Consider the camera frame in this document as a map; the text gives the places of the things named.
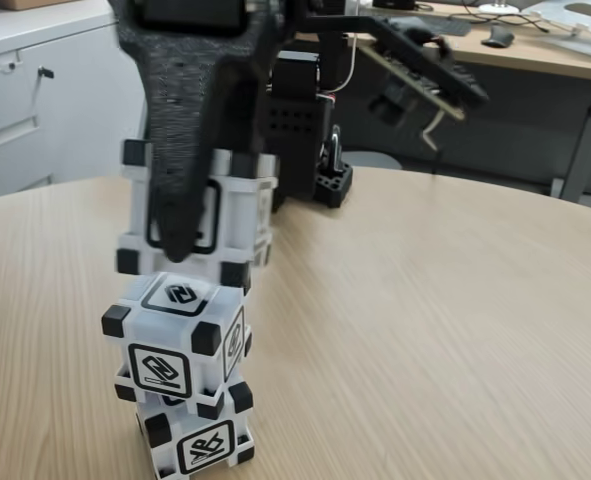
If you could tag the white cube stacked-diamonds symbol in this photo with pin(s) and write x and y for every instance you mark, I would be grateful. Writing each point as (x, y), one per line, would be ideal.
(240, 210)

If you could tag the white cube zigzag-diamond symbol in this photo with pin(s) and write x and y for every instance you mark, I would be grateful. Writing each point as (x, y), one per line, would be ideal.
(175, 330)

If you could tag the white metal cabinet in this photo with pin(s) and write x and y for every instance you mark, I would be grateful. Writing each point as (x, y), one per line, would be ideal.
(75, 110)

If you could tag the brown cardboard box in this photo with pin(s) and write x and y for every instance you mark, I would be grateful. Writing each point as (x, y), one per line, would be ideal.
(50, 4)

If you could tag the black cabinet key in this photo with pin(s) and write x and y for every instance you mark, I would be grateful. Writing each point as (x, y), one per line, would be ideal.
(47, 72)

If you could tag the black desktop device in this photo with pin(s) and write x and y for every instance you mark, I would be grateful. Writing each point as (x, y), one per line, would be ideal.
(395, 4)

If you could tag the black computer keyboard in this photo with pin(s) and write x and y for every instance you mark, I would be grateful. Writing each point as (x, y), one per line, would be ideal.
(460, 26)

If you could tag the black computer mouse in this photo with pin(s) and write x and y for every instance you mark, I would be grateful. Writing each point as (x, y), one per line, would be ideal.
(497, 36)

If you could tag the white round monitor base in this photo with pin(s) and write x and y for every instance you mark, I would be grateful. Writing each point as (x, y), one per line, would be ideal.
(497, 7)

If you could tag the wooden office desk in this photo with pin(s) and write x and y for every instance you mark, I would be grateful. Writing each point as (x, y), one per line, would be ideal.
(535, 65)

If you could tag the white cube crossed-lines symbol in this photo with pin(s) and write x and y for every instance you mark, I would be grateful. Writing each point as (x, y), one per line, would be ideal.
(205, 445)

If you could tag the silver laptop stand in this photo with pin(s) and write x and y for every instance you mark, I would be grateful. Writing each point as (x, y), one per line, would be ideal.
(580, 30)

